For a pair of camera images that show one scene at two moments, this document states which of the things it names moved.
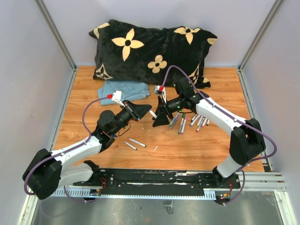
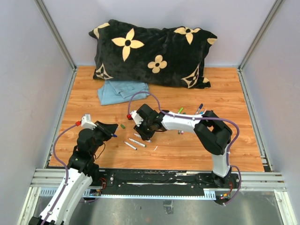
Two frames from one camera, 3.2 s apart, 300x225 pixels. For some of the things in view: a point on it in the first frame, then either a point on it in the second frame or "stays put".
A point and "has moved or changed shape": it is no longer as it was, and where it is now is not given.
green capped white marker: (138, 143) stays put
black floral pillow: (126, 52) stays put
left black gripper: (137, 111) -> (108, 129)
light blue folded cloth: (130, 90) stays put
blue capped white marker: (131, 146) stays put
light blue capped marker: (153, 114) has moved or changed shape
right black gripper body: (172, 106) -> (145, 130)
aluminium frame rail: (56, 31) stays put
